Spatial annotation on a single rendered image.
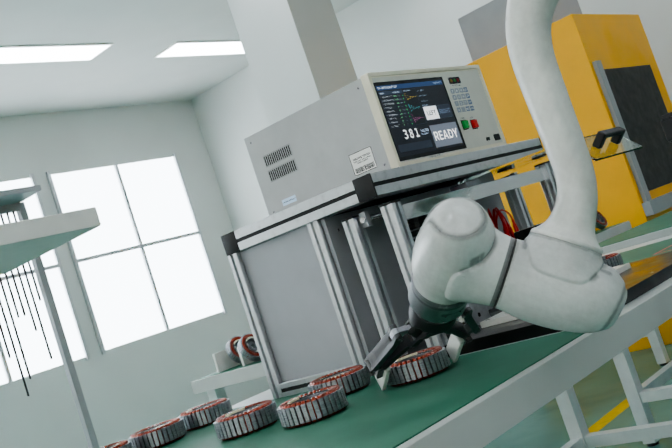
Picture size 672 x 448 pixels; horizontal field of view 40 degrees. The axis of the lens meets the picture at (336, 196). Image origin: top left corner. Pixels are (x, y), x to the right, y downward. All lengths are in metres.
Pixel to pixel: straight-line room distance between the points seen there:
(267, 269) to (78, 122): 7.50
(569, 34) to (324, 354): 3.92
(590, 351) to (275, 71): 4.94
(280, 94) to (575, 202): 4.98
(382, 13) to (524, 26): 7.25
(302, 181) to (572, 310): 0.90
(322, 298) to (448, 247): 0.68
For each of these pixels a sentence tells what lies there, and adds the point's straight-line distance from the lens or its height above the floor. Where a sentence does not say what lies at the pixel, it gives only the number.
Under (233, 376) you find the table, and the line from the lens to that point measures 3.55.
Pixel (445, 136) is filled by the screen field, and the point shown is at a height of 1.16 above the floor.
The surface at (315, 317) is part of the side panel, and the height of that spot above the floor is 0.89.
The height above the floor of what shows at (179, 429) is 0.77.
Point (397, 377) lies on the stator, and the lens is 1.54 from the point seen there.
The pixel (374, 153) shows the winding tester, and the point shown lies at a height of 1.16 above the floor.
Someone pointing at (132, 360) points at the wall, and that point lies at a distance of 8.98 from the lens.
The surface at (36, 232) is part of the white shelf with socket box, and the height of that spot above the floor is 1.18.
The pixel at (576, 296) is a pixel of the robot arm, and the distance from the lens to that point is 1.27.
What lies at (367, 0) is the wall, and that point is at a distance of 8.67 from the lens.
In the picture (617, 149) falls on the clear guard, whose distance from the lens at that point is 2.03.
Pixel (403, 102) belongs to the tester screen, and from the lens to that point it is 1.94.
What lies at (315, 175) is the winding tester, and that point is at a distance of 1.99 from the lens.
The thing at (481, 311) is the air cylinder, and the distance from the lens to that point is 1.92.
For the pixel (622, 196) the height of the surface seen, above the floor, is 0.87.
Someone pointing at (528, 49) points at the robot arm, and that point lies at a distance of 1.32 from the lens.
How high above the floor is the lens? 0.95
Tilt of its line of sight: 5 degrees up
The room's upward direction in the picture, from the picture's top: 19 degrees counter-clockwise
